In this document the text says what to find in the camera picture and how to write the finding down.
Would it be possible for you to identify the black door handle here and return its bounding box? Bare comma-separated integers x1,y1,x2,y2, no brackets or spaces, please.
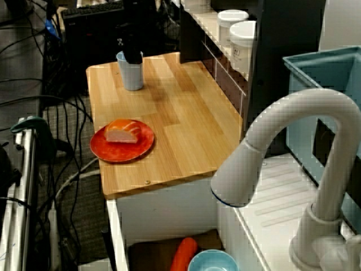
100,227,117,271

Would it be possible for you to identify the white cable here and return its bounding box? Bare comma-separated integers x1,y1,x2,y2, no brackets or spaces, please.
55,157,102,202

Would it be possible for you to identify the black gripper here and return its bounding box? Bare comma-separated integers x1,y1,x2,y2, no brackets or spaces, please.
117,24,144,65

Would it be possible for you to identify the dark tile backsplash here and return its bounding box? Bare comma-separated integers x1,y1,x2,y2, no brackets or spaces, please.
179,0,249,113

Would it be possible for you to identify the white toy sink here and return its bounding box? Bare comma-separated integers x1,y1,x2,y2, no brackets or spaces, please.
105,154,361,271

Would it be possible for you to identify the white labelled jar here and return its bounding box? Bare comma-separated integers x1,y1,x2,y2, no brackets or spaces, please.
217,10,249,49
228,20,257,74

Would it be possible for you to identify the orange toy carrot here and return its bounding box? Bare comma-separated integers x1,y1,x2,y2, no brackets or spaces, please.
170,237,199,271

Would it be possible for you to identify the blue tag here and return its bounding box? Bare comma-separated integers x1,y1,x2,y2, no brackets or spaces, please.
45,18,62,40

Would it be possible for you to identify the light blue bowl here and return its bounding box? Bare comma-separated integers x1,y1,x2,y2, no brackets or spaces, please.
187,250,239,271

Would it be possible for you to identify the red round plate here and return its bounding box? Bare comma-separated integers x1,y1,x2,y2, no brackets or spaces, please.
89,120,155,164

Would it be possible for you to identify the light blue plastic cup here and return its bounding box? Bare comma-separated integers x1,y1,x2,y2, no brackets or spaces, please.
116,50,145,91

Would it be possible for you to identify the teal plastic dish bin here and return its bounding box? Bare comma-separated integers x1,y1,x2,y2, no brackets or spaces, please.
282,46,361,237

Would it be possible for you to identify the salmon sushi toy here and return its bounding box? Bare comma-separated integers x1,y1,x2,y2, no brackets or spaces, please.
104,119,142,144

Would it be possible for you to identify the dark upright panel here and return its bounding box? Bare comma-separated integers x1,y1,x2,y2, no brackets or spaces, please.
248,0,327,155

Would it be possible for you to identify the black keyboard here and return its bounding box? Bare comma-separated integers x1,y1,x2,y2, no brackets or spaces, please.
61,7,125,18

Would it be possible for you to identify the cream wall shelf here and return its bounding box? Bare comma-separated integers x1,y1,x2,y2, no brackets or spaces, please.
194,12,256,82

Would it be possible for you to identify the aluminium frame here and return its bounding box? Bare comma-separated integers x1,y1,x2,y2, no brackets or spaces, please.
0,124,39,271

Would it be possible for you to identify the grey toy faucet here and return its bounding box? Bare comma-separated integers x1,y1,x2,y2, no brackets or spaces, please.
210,89,361,271

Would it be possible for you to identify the black cable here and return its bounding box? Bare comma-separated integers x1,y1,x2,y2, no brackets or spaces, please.
0,95,94,125

